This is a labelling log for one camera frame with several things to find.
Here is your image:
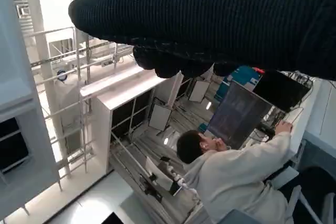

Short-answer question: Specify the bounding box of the white stand with black device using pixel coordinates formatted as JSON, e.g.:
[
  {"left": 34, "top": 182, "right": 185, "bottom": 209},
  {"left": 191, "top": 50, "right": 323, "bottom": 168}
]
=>
[{"left": 139, "top": 155, "right": 196, "bottom": 200}]

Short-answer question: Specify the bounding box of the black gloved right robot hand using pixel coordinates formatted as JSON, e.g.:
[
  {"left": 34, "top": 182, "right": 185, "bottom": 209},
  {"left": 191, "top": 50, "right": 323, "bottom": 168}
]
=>
[{"left": 68, "top": 0, "right": 336, "bottom": 81}]

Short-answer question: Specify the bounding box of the black monitor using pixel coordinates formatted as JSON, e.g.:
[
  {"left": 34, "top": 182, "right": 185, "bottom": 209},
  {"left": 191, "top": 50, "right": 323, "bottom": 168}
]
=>
[{"left": 253, "top": 70, "right": 312, "bottom": 112}]

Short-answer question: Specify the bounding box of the square ceiling light panel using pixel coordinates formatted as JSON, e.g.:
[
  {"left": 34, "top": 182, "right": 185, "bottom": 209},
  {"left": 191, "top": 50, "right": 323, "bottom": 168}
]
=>
[
  {"left": 148, "top": 103, "right": 173, "bottom": 132},
  {"left": 188, "top": 79, "right": 211, "bottom": 103}
]

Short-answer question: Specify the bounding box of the white desk partition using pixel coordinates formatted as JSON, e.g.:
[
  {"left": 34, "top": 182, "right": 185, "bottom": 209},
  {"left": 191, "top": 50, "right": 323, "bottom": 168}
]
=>
[{"left": 80, "top": 65, "right": 184, "bottom": 175}]

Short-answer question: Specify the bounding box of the blue box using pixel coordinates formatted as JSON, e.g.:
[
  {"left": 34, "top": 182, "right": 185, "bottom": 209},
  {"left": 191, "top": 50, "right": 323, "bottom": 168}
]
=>
[{"left": 215, "top": 65, "right": 263, "bottom": 104}]

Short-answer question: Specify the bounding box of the white metal rack frame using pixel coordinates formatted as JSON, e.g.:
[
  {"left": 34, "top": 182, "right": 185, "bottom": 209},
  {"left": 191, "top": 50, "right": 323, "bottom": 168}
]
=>
[{"left": 30, "top": 26, "right": 133, "bottom": 182}]

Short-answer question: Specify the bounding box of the tall grey white cabinet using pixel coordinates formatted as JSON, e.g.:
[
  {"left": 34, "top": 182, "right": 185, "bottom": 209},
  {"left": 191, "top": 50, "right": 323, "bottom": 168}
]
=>
[{"left": 0, "top": 0, "right": 64, "bottom": 216}]

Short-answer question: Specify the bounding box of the person seated at desk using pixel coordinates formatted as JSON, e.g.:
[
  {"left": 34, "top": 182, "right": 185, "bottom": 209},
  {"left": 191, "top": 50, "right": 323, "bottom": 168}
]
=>
[{"left": 176, "top": 120, "right": 295, "bottom": 224}]

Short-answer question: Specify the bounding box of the monitor with dark blue screen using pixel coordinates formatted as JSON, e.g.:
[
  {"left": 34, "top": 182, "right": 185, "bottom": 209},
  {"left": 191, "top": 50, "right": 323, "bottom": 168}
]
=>
[{"left": 206, "top": 81, "right": 274, "bottom": 150}]

